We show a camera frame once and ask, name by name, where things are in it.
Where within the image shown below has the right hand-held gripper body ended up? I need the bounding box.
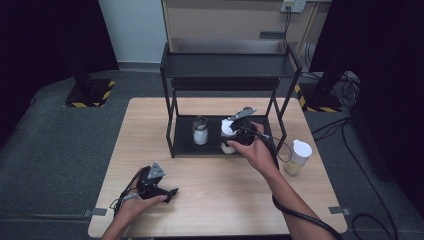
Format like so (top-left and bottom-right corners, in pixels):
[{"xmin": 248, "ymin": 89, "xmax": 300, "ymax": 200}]
[{"xmin": 227, "ymin": 106, "xmax": 260, "ymax": 147}]

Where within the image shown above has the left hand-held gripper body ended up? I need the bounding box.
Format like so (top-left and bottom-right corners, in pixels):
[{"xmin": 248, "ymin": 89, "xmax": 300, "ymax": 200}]
[{"xmin": 135, "ymin": 161, "xmax": 167, "ymax": 201}]

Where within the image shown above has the white-lidded jar with white contents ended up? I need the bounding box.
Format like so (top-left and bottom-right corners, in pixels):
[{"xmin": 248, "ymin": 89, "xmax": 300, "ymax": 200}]
[{"xmin": 219, "ymin": 118, "xmax": 240, "ymax": 155}]

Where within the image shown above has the glass jar with metal lid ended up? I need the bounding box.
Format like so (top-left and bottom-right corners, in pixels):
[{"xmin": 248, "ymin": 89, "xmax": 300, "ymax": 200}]
[{"xmin": 192, "ymin": 115, "xmax": 210, "ymax": 146}]

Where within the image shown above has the black metal shelf rack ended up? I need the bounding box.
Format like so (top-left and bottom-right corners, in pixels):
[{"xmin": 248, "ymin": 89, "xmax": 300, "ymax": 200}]
[{"xmin": 159, "ymin": 41, "xmax": 303, "ymax": 159}]

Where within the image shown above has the white-lidded jar with yellow contents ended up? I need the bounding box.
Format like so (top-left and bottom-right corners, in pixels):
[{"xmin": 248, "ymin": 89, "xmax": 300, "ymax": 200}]
[{"xmin": 283, "ymin": 139, "xmax": 313, "ymax": 177}]

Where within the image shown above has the person's left hand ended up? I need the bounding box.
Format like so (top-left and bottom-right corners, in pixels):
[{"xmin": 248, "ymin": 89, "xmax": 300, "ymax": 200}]
[{"xmin": 114, "ymin": 166, "xmax": 168, "ymax": 222}]

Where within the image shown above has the person's right hand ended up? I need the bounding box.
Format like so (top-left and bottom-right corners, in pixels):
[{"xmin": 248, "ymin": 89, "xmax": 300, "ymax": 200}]
[{"xmin": 227, "ymin": 121, "xmax": 280, "ymax": 175}]

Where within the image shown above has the grey tape strip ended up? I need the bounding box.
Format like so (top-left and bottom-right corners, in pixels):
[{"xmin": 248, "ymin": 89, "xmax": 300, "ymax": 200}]
[
  {"xmin": 328, "ymin": 206, "xmax": 352, "ymax": 216},
  {"xmin": 83, "ymin": 207, "xmax": 108, "ymax": 218}
]

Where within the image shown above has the black stand with striped base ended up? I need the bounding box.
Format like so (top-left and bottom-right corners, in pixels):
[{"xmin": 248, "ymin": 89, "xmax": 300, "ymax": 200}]
[
  {"xmin": 59, "ymin": 33, "xmax": 117, "ymax": 109},
  {"xmin": 293, "ymin": 63, "xmax": 349, "ymax": 113}
]

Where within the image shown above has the grey label strip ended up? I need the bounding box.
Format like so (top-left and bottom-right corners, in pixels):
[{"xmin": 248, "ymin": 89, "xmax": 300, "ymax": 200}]
[{"xmin": 259, "ymin": 31, "xmax": 286, "ymax": 40}]

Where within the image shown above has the black curtain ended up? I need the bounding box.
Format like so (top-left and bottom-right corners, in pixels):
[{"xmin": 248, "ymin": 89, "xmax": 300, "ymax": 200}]
[
  {"xmin": 309, "ymin": 0, "xmax": 424, "ymax": 209},
  {"xmin": 0, "ymin": 0, "xmax": 120, "ymax": 144}
]

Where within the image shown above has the left hand-held gripper cable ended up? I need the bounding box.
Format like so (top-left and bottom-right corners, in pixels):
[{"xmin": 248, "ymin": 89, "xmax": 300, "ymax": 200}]
[{"xmin": 111, "ymin": 167, "xmax": 148, "ymax": 218}]

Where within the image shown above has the hand-held gripper cable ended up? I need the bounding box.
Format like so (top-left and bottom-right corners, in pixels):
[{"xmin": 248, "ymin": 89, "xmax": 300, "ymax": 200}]
[
  {"xmin": 111, "ymin": 167, "xmax": 148, "ymax": 218},
  {"xmin": 245, "ymin": 125, "xmax": 347, "ymax": 240}
]

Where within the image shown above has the right hand-held gripper cable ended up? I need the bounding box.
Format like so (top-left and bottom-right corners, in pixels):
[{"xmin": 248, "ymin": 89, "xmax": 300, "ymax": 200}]
[{"xmin": 245, "ymin": 125, "xmax": 347, "ymax": 240}]

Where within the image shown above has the tangle of floor cables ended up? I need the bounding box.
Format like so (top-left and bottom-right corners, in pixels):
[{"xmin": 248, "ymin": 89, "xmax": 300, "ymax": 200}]
[{"xmin": 299, "ymin": 43, "xmax": 363, "ymax": 109}]

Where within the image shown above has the black socket cable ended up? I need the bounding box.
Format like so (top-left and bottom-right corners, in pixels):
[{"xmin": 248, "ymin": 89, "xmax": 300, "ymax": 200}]
[{"xmin": 283, "ymin": 6, "xmax": 292, "ymax": 44}]

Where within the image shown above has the black floor cable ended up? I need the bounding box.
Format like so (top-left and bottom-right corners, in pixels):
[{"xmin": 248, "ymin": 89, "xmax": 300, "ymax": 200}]
[{"xmin": 311, "ymin": 116, "xmax": 400, "ymax": 240}]

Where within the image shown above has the white wall socket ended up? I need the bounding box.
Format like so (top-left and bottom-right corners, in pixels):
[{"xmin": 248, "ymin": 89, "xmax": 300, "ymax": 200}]
[{"xmin": 280, "ymin": 0, "xmax": 307, "ymax": 14}]

